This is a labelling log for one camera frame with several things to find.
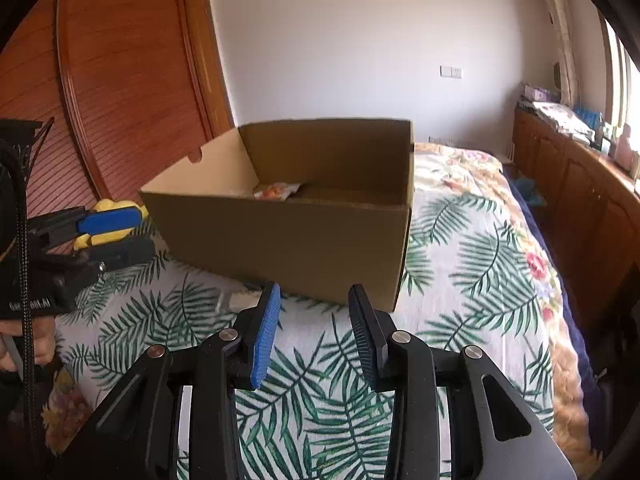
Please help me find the white packet with red-orange print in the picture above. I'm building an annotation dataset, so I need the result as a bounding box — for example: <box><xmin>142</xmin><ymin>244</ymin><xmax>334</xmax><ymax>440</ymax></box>
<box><xmin>253</xmin><ymin>182</ymin><xmax>301</xmax><ymax>202</ymax></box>

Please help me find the leaf print bed sheet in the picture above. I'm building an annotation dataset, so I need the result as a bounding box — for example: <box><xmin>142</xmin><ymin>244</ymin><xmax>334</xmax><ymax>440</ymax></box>
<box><xmin>45</xmin><ymin>180</ymin><xmax>556</xmax><ymax>480</ymax></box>

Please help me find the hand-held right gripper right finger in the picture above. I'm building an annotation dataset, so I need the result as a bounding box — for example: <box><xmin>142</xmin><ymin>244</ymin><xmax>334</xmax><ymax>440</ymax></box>
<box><xmin>348</xmin><ymin>283</ymin><xmax>578</xmax><ymax>480</ymax></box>

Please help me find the clutter pile on cabinet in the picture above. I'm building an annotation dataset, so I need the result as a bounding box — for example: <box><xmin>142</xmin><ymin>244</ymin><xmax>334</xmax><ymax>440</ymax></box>
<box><xmin>520</xmin><ymin>82</ymin><xmax>640</xmax><ymax>181</ymax></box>

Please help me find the dark blue blanket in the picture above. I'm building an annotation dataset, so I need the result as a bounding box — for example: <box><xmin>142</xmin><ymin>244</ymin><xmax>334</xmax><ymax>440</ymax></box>
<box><xmin>502</xmin><ymin>165</ymin><xmax>608</xmax><ymax>411</ymax></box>

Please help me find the wooden side cabinet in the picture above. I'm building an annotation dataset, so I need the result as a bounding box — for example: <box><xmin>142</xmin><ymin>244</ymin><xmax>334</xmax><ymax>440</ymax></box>
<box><xmin>512</xmin><ymin>110</ymin><xmax>640</xmax><ymax>323</ymax></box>

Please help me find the black braided cord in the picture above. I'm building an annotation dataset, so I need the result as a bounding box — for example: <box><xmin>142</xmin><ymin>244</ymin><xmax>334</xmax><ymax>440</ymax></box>
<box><xmin>7</xmin><ymin>157</ymin><xmax>40</xmax><ymax>466</ymax></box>

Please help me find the floral quilt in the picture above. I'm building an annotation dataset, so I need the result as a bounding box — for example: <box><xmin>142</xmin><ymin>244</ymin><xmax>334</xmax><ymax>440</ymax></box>
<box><xmin>414</xmin><ymin>142</ymin><xmax>603</xmax><ymax>466</ymax></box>

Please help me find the white curtain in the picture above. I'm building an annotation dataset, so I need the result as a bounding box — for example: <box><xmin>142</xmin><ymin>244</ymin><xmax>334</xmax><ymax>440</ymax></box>
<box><xmin>530</xmin><ymin>0</ymin><xmax>578</xmax><ymax>106</ymax></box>

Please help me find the wooden slatted headboard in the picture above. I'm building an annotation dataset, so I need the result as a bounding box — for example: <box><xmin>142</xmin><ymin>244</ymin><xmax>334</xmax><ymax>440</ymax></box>
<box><xmin>0</xmin><ymin>0</ymin><xmax>236</xmax><ymax>223</ymax></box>

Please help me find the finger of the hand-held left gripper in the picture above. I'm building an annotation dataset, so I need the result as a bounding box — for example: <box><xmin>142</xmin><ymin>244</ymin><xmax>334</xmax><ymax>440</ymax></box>
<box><xmin>75</xmin><ymin>236</ymin><xmax>156</xmax><ymax>274</ymax></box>
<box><xmin>30</xmin><ymin>207</ymin><xmax>143</xmax><ymax>242</ymax></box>

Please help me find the person's left hand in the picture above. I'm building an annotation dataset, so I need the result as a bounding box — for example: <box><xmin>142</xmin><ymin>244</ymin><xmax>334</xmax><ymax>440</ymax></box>
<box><xmin>0</xmin><ymin>316</ymin><xmax>57</xmax><ymax>374</ymax></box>

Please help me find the brown cardboard box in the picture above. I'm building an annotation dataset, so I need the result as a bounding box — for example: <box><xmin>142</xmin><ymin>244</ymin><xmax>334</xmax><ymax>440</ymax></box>
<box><xmin>140</xmin><ymin>118</ymin><xmax>416</xmax><ymax>313</ymax></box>

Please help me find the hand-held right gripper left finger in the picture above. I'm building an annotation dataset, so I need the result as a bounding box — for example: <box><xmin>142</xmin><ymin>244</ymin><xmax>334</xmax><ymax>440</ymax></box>
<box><xmin>52</xmin><ymin>281</ymin><xmax>282</xmax><ymax>480</ymax></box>

